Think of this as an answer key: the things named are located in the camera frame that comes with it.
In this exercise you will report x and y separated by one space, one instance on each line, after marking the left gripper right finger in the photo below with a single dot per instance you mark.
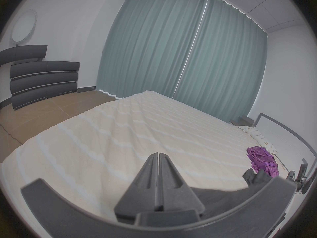
173 190

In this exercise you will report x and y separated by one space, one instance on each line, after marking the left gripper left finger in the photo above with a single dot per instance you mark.
143 190

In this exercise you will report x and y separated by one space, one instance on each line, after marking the black T-shirt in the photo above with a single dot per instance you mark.
223 197

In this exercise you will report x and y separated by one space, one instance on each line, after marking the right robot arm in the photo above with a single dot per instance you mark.
302 172

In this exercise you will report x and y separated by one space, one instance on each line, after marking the bed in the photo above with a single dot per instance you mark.
123 137

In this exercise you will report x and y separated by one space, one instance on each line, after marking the purple satin garment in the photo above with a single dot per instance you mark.
263 159

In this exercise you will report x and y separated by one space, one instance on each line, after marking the grey bedside table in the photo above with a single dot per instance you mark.
242 121

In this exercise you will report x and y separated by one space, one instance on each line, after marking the white printed pillow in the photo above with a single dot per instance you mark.
257 134

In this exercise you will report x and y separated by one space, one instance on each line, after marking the black chest of drawers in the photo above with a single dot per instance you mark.
44 83

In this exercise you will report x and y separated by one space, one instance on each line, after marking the black dressing table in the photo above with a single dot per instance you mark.
24 53

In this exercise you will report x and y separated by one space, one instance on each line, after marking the round white mirror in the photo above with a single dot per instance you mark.
23 27

